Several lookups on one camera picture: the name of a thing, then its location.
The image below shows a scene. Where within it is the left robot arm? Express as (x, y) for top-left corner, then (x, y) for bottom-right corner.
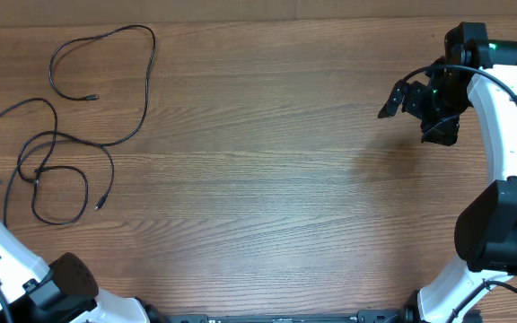
(0, 221), (149, 323)

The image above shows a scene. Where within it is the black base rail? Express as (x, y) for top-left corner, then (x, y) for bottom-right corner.
(144, 299), (423, 323)

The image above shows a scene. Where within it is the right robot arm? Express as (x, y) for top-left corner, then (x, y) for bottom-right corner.
(356, 22), (517, 322)

